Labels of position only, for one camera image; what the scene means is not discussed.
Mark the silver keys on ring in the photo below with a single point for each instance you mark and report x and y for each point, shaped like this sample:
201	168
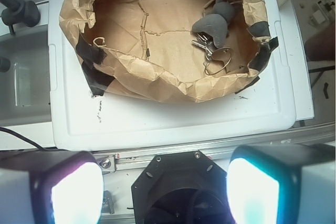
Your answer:
212	54

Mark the white plastic bin lid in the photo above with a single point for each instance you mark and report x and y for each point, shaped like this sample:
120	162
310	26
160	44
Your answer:
82	121

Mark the black clamp knob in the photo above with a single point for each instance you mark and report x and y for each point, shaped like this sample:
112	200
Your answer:
19	11

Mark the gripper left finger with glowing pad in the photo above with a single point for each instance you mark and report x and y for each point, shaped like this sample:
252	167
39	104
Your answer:
50	187

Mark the clear plastic container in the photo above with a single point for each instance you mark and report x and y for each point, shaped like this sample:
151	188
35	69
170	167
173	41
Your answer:
25	87

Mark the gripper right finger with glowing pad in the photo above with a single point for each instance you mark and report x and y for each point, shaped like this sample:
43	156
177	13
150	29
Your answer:
292	183

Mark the white board with parts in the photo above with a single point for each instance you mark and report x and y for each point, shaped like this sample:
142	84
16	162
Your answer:
318	38

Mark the crumpled brown paper bag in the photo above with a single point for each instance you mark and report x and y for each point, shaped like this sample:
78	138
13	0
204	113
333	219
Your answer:
143	48

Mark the black octagonal mount plate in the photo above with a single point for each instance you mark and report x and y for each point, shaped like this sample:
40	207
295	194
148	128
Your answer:
181	188

